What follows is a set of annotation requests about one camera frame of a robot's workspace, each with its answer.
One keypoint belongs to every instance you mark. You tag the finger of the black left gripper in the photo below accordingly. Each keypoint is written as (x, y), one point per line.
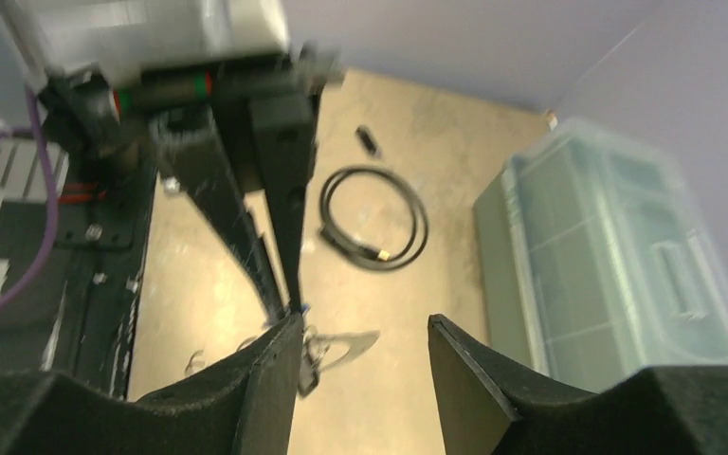
(283, 129)
(188, 147)

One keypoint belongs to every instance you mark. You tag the green clear-lid storage box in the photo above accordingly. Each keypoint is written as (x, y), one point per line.
(596, 261)

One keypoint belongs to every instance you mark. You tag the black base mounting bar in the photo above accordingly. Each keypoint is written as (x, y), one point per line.
(79, 315)

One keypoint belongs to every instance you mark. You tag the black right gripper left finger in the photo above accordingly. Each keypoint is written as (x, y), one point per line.
(242, 404)

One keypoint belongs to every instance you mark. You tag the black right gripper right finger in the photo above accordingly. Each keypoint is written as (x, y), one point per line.
(490, 404)

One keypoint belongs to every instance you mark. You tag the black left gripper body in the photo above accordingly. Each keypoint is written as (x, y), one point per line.
(106, 129)

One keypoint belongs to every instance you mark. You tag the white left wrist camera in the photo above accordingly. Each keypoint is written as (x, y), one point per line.
(120, 39)

